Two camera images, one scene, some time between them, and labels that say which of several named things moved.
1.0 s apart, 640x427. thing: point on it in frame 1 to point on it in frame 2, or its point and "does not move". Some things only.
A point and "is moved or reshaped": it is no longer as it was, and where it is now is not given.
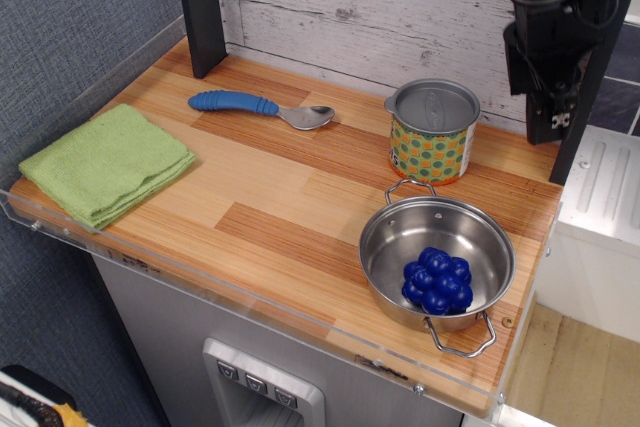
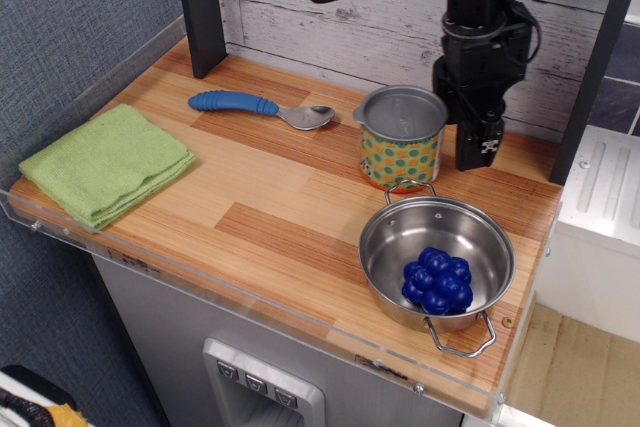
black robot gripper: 563,19 to 477,72
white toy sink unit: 589,264 does not move
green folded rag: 93,170 does not move
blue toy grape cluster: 438,283 does not move
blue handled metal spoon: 303,117 does not move
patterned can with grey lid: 432,130 is moved or reshaped
